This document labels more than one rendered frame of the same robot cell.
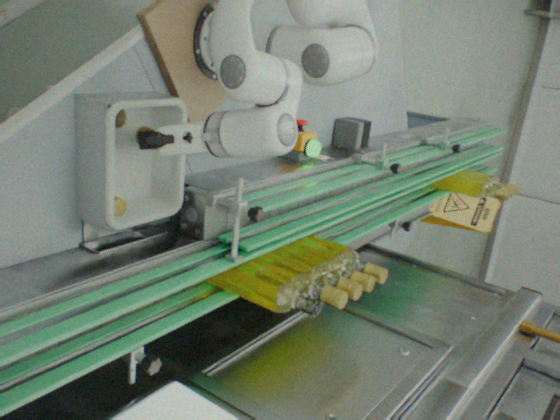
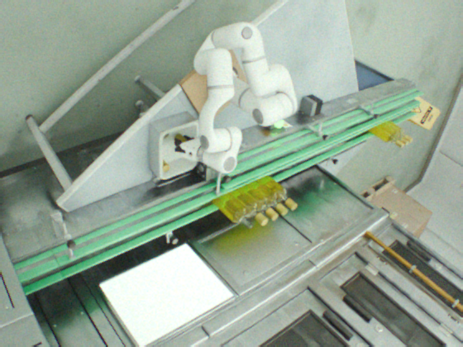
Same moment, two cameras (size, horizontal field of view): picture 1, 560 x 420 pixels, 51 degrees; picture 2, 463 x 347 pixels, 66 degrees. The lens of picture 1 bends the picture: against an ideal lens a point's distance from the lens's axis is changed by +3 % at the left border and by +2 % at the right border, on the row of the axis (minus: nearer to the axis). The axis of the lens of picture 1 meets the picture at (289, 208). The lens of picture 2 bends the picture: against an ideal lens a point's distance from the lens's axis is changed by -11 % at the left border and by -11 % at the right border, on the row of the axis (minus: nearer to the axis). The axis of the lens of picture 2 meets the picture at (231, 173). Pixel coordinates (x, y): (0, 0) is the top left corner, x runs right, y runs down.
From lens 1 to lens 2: 0.69 m
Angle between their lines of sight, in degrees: 23
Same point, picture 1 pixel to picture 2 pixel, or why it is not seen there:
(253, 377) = (219, 247)
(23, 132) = (127, 142)
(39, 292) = (132, 208)
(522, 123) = not seen: outside the picture
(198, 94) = not seen: hidden behind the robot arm
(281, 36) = (245, 97)
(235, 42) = (205, 130)
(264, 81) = (217, 148)
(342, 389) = (256, 259)
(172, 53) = (195, 96)
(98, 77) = (159, 113)
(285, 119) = (229, 159)
